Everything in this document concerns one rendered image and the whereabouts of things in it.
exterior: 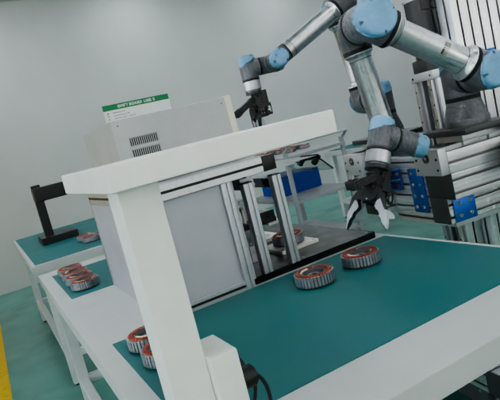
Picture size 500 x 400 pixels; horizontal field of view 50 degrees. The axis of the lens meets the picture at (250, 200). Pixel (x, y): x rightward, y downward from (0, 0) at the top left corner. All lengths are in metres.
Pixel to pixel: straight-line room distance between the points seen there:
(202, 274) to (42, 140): 5.60
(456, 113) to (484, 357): 1.08
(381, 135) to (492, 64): 0.41
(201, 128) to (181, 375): 1.01
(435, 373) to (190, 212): 0.82
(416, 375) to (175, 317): 0.42
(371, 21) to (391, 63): 7.86
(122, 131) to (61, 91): 5.53
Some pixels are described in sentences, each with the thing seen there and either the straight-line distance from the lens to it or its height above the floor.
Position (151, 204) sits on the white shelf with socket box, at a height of 1.14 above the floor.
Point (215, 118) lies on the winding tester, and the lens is 1.70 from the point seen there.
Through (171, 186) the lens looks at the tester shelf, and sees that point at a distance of 1.49.
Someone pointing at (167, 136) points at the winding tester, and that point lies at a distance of 1.64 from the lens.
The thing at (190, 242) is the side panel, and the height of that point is 0.94.
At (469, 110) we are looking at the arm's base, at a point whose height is 1.08.
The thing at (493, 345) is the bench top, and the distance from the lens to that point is 1.07.
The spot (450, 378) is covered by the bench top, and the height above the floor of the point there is 0.73.
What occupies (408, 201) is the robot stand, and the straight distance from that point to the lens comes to 2.29.
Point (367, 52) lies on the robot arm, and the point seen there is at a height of 1.35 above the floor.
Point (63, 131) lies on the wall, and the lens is 7.05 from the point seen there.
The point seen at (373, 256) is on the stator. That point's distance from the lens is 1.56.
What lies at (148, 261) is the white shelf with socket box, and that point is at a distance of 0.75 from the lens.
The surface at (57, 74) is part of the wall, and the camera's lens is 7.15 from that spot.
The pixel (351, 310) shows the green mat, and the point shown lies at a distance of 1.27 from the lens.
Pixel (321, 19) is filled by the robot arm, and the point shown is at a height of 1.56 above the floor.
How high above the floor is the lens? 1.21
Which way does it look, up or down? 8 degrees down
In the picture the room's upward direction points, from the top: 14 degrees counter-clockwise
